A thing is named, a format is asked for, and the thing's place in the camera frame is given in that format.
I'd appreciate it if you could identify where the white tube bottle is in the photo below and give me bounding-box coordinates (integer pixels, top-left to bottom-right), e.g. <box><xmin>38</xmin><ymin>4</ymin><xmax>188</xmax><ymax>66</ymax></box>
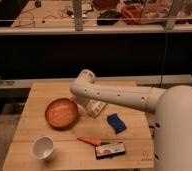
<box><xmin>86</xmin><ymin>100</ymin><xmax>106</xmax><ymax>118</ymax></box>

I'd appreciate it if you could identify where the white paper cup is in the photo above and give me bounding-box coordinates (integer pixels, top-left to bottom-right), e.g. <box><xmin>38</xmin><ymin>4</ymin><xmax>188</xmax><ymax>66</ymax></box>
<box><xmin>31</xmin><ymin>136</ymin><xmax>54</xmax><ymax>161</ymax></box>

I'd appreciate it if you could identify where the black object on bench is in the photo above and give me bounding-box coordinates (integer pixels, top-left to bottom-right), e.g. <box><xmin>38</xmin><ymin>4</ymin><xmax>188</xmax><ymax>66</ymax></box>
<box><xmin>97</xmin><ymin>10</ymin><xmax>121</xmax><ymax>26</ymax></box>

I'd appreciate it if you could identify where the orange basket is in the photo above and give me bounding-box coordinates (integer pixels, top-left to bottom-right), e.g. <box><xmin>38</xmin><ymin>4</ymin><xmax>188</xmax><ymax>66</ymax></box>
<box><xmin>121</xmin><ymin>5</ymin><xmax>141</xmax><ymax>25</ymax></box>

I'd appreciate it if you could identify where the metal post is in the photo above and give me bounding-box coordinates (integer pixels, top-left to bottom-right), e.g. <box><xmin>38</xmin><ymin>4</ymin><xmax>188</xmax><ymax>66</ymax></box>
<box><xmin>165</xmin><ymin>0</ymin><xmax>182</xmax><ymax>30</ymax></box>
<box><xmin>72</xmin><ymin>0</ymin><xmax>83</xmax><ymax>31</ymax></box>

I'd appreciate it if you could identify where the metal post right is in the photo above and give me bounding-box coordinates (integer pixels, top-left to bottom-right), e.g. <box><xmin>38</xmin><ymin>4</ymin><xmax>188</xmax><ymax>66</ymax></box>
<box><xmin>165</xmin><ymin>0</ymin><xmax>182</xmax><ymax>30</ymax></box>

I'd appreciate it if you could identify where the blue sponge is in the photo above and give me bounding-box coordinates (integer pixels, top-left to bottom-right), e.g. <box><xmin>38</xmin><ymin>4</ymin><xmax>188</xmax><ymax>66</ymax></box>
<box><xmin>107</xmin><ymin>113</ymin><xmax>126</xmax><ymax>134</ymax></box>

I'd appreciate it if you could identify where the orange handled knife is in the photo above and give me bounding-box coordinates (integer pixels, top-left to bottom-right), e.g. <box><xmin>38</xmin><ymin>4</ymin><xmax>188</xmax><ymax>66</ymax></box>
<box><xmin>77</xmin><ymin>136</ymin><xmax>105</xmax><ymax>146</ymax></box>

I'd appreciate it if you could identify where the metal post left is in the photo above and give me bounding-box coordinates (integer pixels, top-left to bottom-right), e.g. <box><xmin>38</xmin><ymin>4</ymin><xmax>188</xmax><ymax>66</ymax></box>
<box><xmin>72</xmin><ymin>0</ymin><xmax>83</xmax><ymax>31</ymax></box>

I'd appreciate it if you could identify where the orange ceramic bowl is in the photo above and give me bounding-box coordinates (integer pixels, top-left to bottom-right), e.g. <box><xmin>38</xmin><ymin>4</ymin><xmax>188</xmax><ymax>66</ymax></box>
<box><xmin>45</xmin><ymin>98</ymin><xmax>78</xmax><ymax>128</ymax></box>

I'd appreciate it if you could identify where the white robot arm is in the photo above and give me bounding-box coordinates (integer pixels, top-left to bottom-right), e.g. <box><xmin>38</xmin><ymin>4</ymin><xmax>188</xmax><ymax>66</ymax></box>
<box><xmin>70</xmin><ymin>69</ymin><xmax>192</xmax><ymax>171</ymax></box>

